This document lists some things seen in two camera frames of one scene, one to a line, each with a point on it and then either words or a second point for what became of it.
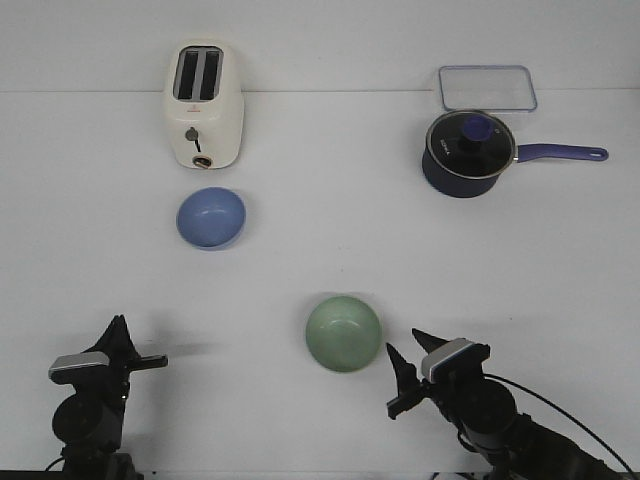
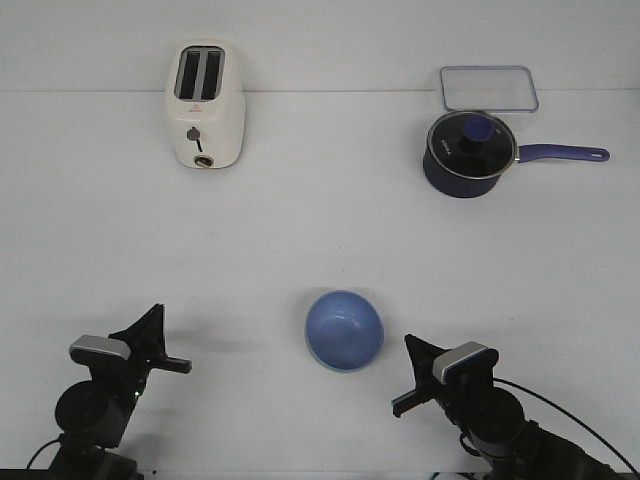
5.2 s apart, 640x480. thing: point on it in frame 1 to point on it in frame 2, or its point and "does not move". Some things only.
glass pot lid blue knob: x=470 y=143 does not move
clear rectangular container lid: x=487 y=88 does not move
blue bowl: x=211 y=218 to x=344 y=330
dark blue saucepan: x=466 y=153 does not move
